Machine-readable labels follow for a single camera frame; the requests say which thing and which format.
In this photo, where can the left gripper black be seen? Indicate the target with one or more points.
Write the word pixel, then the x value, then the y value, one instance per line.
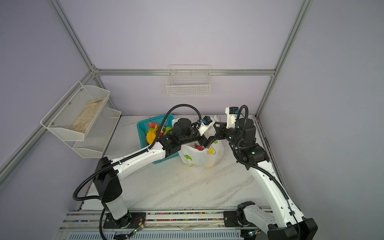
pixel 203 139

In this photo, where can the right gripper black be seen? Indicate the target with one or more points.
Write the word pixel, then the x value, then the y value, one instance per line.
pixel 222 125

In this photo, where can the pink dragon fruit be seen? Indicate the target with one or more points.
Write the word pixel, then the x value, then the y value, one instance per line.
pixel 198 147

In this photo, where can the white plastic bag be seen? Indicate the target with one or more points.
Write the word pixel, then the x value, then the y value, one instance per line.
pixel 206 158

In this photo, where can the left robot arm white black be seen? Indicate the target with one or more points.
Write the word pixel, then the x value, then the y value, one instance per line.
pixel 110 173

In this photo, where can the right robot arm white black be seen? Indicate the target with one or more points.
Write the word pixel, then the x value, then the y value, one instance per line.
pixel 286 222

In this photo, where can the green fake apple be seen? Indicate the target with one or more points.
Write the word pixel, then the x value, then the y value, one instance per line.
pixel 167 129

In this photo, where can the yellow banana bunch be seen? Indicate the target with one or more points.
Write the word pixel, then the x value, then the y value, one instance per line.
pixel 151 134

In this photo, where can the lower white mesh shelf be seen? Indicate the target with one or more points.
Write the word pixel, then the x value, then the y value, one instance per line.
pixel 99 136

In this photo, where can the white mesh shelf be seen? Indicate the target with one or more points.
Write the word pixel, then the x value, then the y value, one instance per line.
pixel 99 136
pixel 59 119

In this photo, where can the beige cloth in shelf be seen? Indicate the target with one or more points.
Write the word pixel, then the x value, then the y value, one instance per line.
pixel 83 121

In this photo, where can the upper white mesh shelf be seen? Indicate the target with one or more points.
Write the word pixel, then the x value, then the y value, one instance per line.
pixel 59 119

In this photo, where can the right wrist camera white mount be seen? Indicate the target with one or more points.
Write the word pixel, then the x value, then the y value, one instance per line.
pixel 231 113

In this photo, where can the white wire wall basket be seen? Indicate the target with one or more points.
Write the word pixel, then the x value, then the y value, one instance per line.
pixel 188 85

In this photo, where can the aluminium frame rail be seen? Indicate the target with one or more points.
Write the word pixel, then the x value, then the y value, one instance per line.
pixel 166 72

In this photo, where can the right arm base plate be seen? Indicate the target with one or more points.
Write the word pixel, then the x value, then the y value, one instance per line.
pixel 232 219

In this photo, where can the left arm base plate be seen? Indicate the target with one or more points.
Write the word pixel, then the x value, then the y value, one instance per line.
pixel 127 222

